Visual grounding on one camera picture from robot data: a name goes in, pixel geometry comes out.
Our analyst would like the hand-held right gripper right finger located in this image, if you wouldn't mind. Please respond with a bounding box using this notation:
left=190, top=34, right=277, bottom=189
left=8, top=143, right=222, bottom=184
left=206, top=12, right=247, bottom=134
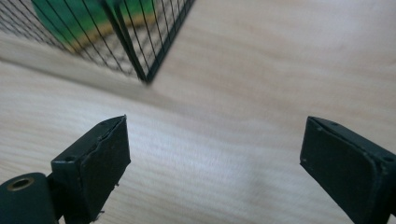
left=299, top=116, right=396, bottom=224

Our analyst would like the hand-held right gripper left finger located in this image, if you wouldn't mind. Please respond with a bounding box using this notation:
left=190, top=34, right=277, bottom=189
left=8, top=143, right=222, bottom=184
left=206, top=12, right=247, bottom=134
left=50, top=114, right=132, bottom=224

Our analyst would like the black wire basket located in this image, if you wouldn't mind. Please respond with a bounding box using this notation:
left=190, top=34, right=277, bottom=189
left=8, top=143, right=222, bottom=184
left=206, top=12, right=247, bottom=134
left=0, top=0, right=197, bottom=85

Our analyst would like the green packet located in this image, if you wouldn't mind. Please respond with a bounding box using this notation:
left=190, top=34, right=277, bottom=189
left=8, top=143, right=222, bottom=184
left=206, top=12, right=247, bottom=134
left=31, top=0, right=157, bottom=54

